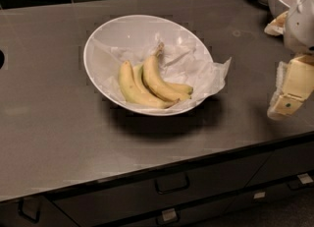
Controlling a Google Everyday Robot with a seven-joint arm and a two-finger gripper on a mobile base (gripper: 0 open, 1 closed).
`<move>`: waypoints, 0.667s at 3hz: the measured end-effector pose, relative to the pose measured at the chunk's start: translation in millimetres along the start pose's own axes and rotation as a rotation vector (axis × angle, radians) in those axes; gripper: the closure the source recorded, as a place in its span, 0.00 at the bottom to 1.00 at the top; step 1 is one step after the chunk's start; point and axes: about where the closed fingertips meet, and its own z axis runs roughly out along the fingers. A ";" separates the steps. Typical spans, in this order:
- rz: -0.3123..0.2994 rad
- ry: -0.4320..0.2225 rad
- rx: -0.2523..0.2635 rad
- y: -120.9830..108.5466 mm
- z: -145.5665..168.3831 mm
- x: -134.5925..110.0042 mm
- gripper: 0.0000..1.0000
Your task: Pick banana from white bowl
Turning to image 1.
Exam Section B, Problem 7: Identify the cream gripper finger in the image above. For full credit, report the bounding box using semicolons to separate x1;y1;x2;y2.
264;12;288;36
267;54;314;120

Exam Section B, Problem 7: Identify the yellow banana bunch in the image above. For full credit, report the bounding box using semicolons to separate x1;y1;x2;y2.
118;43;193;109

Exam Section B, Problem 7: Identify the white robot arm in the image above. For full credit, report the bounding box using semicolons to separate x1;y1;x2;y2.
264;0;314;120

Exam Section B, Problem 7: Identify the large white bowl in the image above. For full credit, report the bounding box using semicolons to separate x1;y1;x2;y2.
82;14;214;117

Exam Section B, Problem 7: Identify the white crumpled paper liner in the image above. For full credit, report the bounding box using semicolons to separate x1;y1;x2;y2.
83;33;230;116

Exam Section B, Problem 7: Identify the dark drawer cabinet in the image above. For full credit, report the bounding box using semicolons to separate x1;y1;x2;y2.
0;133;314;227

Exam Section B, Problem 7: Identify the right drawer metal handle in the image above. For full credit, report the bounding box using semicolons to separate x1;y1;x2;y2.
288;173;314;191

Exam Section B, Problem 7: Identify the drawer metal handle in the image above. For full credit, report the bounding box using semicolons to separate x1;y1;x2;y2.
156;208;180;226
288;173;314;191

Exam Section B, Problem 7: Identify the lower right metal handle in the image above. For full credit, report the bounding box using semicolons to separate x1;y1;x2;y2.
252;191;266;202

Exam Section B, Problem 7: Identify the middle drawer black handle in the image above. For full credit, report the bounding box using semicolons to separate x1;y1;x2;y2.
154;173;190;195

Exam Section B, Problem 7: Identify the drawer black handle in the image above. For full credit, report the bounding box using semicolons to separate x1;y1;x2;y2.
18;199;41;224
154;173;190;195

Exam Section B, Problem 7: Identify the lower drawer metal handle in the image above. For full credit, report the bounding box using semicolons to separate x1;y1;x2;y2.
156;208;180;226

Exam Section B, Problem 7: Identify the left drawer black handle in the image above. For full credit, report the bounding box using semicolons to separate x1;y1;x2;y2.
18;199;41;224

